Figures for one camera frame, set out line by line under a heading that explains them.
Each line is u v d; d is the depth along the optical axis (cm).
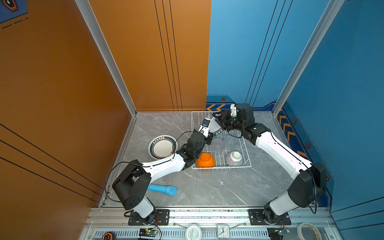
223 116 68
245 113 59
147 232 71
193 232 65
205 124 67
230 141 91
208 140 72
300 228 69
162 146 99
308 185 42
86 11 71
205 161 85
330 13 71
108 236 67
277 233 71
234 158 87
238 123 65
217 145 88
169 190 78
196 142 60
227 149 95
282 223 70
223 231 68
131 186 45
